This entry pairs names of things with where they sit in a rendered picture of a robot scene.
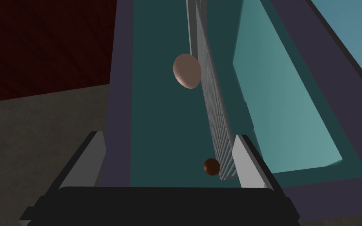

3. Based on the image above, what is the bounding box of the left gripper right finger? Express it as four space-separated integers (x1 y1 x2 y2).
231 134 283 192

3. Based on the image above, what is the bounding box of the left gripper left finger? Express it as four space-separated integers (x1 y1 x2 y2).
48 131 107 193

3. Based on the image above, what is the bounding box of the brown round door knob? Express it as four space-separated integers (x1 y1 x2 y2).
203 158 221 176

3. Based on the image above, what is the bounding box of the teal door leaf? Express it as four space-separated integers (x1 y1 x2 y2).
129 0 362 188

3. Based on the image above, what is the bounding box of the beige round door knob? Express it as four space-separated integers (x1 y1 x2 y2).
172 53 202 90

